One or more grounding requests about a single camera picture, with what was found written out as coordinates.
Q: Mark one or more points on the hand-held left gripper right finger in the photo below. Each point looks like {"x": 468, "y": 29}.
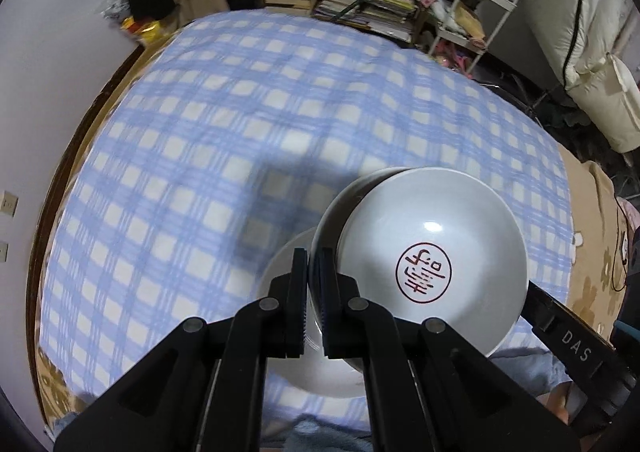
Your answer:
{"x": 324, "y": 302}

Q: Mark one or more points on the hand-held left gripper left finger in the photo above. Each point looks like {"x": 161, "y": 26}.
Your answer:
{"x": 302, "y": 302}

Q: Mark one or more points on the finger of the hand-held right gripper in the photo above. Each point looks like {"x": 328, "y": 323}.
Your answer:
{"x": 565, "y": 332}

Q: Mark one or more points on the large white bowl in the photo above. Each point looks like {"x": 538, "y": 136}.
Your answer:
{"x": 332, "y": 227}

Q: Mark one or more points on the white cherry print plate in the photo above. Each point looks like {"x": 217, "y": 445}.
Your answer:
{"x": 320, "y": 382}

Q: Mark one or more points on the white bowl with red stamp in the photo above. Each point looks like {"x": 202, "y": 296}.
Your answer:
{"x": 425, "y": 232}

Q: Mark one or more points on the blue plaid cloth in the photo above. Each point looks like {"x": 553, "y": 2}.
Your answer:
{"x": 175, "y": 157}

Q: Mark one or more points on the black metal stand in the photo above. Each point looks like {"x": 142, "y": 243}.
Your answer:
{"x": 540, "y": 102}

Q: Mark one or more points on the stack of magazines and books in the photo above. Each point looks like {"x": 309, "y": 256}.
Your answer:
{"x": 380, "y": 7}

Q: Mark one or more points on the cream recliner chair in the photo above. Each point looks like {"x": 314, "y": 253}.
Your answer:
{"x": 590, "y": 32}

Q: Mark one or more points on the plastic bag with yellow items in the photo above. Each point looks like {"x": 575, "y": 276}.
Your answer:
{"x": 145, "y": 29}

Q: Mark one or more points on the white trolley cart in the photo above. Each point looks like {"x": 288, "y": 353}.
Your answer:
{"x": 500, "y": 12}

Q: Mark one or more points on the wall socket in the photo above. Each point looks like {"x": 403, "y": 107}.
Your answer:
{"x": 3, "y": 252}
{"x": 7, "y": 204}

